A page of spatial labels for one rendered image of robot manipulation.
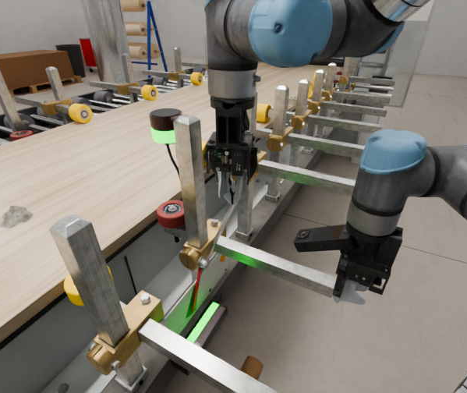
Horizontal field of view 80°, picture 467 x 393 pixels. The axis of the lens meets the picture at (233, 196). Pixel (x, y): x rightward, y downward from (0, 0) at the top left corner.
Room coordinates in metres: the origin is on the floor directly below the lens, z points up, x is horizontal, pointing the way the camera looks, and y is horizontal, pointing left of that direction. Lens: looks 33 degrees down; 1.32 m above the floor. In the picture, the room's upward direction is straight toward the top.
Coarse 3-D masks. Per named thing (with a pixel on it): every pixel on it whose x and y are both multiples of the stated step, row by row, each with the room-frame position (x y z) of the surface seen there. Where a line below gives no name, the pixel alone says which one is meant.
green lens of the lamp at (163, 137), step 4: (152, 132) 0.50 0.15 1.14; (156, 132) 0.49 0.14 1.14; (160, 132) 0.48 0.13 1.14; (164, 132) 0.48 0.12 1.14; (168, 132) 0.48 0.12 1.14; (172, 132) 0.49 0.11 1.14; (156, 136) 0.49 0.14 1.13; (160, 136) 0.48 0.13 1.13; (164, 136) 0.48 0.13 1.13; (168, 136) 0.48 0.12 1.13; (172, 136) 0.49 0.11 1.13; (156, 140) 0.49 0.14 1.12; (160, 140) 0.48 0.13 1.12; (164, 140) 0.48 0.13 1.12; (168, 140) 0.48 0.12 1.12; (172, 140) 0.49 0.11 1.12
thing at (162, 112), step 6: (162, 108) 0.53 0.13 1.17; (168, 108) 0.53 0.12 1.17; (174, 108) 0.53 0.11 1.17; (150, 114) 0.50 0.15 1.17; (156, 114) 0.50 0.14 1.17; (162, 114) 0.50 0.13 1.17; (168, 114) 0.50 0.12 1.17; (174, 114) 0.50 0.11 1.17; (168, 144) 0.51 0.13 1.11; (174, 144) 0.48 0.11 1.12; (168, 150) 0.51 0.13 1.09; (174, 162) 0.51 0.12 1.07
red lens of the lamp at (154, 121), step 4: (180, 112) 0.51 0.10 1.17; (152, 116) 0.49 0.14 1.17; (172, 116) 0.49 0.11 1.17; (176, 116) 0.49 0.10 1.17; (152, 120) 0.49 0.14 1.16; (156, 120) 0.48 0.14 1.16; (160, 120) 0.48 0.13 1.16; (164, 120) 0.48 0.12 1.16; (168, 120) 0.48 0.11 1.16; (172, 120) 0.49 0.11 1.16; (152, 124) 0.49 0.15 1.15; (156, 124) 0.49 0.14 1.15; (160, 124) 0.48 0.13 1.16; (164, 124) 0.48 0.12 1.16; (168, 124) 0.48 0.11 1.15; (172, 124) 0.49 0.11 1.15; (156, 128) 0.49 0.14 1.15; (160, 128) 0.48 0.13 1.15; (164, 128) 0.48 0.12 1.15; (168, 128) 0.48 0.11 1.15; (172, 128) 0.49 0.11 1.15
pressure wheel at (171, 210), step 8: (168, 200) 0.61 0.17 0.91; (176, 200) 0.61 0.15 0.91; (160, 208) 0.57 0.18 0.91; (168, 208) 0.57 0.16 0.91; (176, 208) 0.57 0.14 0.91; (160, 216) 0.54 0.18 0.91; (168, 216) 0.54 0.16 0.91; (176, 216) 0.54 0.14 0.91; (184, 216) 0.55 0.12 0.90; (160, 224) 0.55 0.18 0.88; (168, 224) 0.53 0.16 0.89; (176, 224) 0.54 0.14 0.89; (184, 224) 0.55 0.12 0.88; (176, 240) 0.57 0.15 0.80
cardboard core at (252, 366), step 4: (248, 356) 0.64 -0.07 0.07; (252, 356) 0.63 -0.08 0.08; (248, 360) 0.62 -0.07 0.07; (252, 360) 0.61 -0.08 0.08; (256, 360) 0.61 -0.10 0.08; (244, 364) 0.60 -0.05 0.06; (248, 364) 0.60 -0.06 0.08; (252, 364) 0.60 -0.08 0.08; (256, 364) 0.60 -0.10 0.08; (260, 364) 0.60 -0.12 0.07; (244, 368) 0.58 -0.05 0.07; (248, 368) 0.58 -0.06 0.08; (252, 368) 0.58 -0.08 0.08; (256, 368) 0.59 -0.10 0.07; (260, 368) 0.59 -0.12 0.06; (244, 372) 0.57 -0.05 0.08; (248, 372) 0.57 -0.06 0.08; (252, 372) 0.57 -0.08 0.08; (256, 372) 0.57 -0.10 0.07; (260, 372) 0.58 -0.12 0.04; (252, 376) 0.55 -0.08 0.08; (256, 376) 0.56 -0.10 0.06
